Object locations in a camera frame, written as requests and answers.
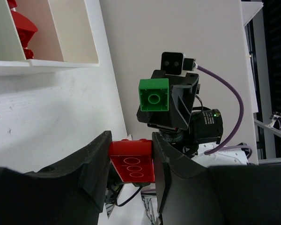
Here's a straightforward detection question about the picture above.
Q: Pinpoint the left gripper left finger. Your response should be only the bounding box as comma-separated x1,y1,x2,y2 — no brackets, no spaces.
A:
0,131,112,225

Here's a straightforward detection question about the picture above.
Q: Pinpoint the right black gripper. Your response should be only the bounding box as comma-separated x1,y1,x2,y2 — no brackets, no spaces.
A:
136,70,199,130

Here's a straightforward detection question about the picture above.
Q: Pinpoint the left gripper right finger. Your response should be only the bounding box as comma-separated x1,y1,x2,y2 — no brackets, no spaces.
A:
152,132,281,225

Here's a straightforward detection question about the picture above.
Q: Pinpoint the green square lego brick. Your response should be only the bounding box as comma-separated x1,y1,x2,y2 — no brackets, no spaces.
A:
138,78,170,112

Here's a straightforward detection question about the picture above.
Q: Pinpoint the red sloped lego brick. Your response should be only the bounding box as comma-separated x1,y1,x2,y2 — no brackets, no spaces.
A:
108,139,155,183

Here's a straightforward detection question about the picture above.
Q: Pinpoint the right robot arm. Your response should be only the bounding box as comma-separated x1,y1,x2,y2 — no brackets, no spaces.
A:
137,70,252,167

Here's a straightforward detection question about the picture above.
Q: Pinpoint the white three-compartment container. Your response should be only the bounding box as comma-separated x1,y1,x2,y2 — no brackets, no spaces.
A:
0,0,99,76

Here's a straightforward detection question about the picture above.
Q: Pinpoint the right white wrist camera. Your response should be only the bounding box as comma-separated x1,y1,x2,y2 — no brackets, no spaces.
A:
161,52,196,75

